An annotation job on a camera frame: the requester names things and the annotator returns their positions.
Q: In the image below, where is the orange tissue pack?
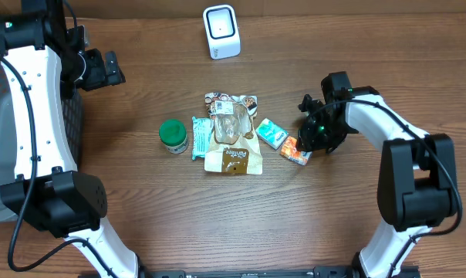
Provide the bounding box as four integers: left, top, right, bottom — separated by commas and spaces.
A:
280, 136, 312, 166

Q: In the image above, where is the teal tissue pack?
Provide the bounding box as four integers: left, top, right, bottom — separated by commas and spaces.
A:
255, 118, 289, 150

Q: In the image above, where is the clear brown bread bag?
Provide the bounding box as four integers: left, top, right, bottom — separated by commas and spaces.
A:
204, 92, 263, 175

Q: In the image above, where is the green lid jar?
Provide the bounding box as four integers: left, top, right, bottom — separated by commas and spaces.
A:
159, 119, 188, 154

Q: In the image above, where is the teal wipes packet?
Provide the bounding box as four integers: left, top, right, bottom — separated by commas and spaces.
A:
192, 117, 214, 161

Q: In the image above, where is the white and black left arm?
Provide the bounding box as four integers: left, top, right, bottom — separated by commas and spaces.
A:
0, 1, 148, 277

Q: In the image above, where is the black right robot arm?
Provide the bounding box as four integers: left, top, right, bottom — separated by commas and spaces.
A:
296, 72, 463, 278

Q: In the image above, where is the white barcode scanner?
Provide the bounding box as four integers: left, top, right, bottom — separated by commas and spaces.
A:
203, 4, 241, 60

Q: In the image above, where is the dark grey plastic basket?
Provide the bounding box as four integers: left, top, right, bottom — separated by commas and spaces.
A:
0, 13, 84, 222

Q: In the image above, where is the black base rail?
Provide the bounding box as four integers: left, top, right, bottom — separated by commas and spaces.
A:
150, 266, 365, 278

